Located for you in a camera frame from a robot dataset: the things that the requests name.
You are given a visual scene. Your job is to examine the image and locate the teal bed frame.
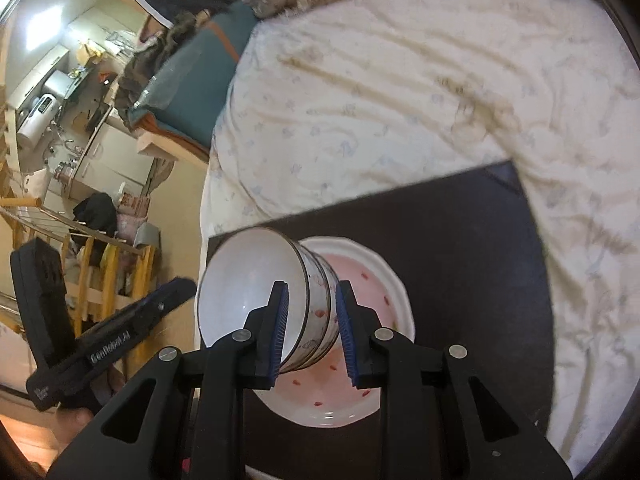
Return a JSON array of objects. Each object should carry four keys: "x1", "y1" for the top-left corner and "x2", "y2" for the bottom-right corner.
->
[{"x1": 125, "y1": 2, "x2": 258, "y2": 151}]

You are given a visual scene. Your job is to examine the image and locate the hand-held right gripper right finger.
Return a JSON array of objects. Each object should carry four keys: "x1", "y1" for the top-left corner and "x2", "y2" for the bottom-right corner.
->
[{"x1": 335, "y1": 281, "x2": 573, "y2": 480}]

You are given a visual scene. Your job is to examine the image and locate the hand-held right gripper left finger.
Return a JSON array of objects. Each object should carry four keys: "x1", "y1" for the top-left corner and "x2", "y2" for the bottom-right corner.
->
[{"x1": 45, "y1": 281, "x2": 290, "y2": 480}]

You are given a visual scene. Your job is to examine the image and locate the wooden rack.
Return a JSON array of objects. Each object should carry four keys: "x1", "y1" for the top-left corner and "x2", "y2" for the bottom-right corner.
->
[{"x1": 0, "y1": 195, "x2": 156, "y2": 356}]

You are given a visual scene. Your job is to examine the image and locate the white kitchen base cabinets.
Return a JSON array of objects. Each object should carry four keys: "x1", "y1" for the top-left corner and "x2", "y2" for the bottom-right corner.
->
[{"x1": 67, "y1": 120, "x2": 156, "y2": 201}]

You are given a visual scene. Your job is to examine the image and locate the silver range hood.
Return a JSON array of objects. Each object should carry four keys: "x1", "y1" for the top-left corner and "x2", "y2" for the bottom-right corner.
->
[{"x1": 42, "y1": 70, "x2": 76, "y2": 103}]

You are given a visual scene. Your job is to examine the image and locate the small pink strawberry plate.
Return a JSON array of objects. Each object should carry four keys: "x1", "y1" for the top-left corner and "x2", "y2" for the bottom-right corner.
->
[{"x1": 252, "y1": 237, "x2": 416, "y2": 428}]

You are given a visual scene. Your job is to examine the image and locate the black board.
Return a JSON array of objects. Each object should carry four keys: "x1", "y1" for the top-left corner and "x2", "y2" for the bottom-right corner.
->
[{"x1": 192, "y1": 160, "x2": 556, "y2": 480}]

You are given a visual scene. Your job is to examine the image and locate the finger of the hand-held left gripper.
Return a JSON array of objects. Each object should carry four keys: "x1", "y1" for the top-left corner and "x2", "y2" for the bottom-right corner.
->
[{"x1": 100, "y1": 276, "x2": 198, "y2": 323}]

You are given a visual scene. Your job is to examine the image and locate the black bag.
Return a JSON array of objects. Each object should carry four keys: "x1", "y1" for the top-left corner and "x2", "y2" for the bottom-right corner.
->
[{"x1": 72, "y1": 191, "x2": 118, "y2": 236}]

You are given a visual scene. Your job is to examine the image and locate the beige wooden side board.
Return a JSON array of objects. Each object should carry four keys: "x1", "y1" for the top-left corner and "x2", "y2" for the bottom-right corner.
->
[{"x1": 136, "y1": 127, "x2": 211, "y2": 166}]

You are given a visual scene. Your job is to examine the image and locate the white water heater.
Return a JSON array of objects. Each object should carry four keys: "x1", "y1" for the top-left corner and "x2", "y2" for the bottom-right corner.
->
[{"x1": 16, "y1": 92, "x2": 63, "y2": 148}]

